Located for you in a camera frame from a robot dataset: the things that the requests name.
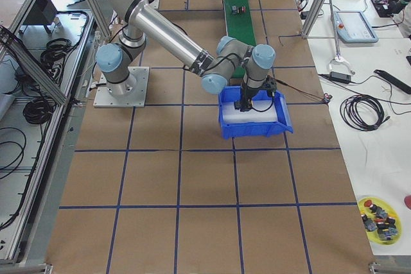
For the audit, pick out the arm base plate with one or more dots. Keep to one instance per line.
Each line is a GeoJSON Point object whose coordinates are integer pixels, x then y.
{"type": "Point", "coordinates": [155, 4]}
{"type": "Point", "coordinates": [130, 93]}

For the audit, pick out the blue empty bin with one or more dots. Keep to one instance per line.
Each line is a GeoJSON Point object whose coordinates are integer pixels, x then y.
{"type": "Point", "coordinates": [261, 103]}

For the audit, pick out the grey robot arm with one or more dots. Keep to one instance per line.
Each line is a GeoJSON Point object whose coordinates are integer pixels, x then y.
{"type": "Point", "coordinates": [142, 22]}

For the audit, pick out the red push button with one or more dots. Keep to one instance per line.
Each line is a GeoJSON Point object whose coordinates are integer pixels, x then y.
{"type": "Point", "coordinates": [238, 10]}

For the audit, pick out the teach pendant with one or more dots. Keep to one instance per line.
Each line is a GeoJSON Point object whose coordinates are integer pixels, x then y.
{"type": "Point", "coordinates": [353, 27]}

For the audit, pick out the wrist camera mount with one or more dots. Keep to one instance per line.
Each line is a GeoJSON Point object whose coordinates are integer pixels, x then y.
{"type": "Point", "coordinates": [270, 86]}

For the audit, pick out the yellow plate with buttons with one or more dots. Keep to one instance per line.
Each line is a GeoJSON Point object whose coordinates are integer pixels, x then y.
{"type": "Point", "coordinates": [381, 222]}

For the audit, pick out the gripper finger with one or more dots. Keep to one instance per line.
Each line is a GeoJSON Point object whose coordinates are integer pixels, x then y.
{"type": "Point", "coordinates": [248, 102]}
{"type": "Point", "coordinates": [238, 105]}

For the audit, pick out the green conveyor belt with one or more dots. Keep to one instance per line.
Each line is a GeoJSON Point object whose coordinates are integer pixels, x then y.
{"type": "Point", "coordinates": [239, 27]}

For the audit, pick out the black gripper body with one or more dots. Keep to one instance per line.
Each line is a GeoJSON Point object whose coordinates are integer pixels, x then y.
{"type": "Point", "coordinates": [248, 95]}

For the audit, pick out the yellow push button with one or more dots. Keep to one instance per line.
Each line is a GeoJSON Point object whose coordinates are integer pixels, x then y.
{"type": "Point", "coordinates": [247, 108]}

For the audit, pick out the black power adapter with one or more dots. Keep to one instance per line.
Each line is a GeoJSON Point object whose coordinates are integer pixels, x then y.
{"type": "Point", "coordinates": [340, 77]}

